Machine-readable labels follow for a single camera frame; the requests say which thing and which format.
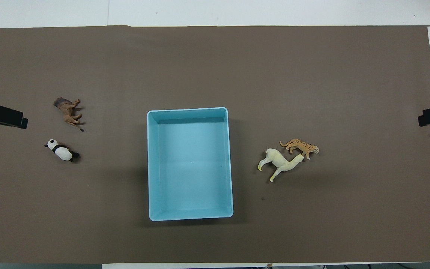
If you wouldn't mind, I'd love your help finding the brown lion toy figure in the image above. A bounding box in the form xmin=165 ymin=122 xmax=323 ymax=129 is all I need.
xmin=53 ymin=97 xmax=85 ymax=132

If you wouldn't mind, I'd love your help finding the black and white panda toy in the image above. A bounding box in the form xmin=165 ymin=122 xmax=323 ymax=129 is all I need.
xmin=44 ymin=139 xmax=81 ymax=163

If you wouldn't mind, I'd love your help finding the orange striped tiger toy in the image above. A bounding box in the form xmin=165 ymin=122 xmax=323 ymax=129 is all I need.
xmin=280 ymin=138 xmax=320 ymax=160

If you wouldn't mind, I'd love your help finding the cream white llama toy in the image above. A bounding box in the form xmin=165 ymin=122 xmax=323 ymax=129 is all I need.
xmin=258 ymin=148 xmax=305 ymax=183

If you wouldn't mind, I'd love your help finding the light blue plastic storage box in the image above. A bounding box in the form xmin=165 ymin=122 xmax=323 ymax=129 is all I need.
xmin=147 ymin=107 xmax=234 ymax=222

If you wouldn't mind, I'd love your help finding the brown paper table mat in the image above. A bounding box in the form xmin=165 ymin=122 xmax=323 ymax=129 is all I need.
xmin=0 ymin=25 xmax=430 ymax=264

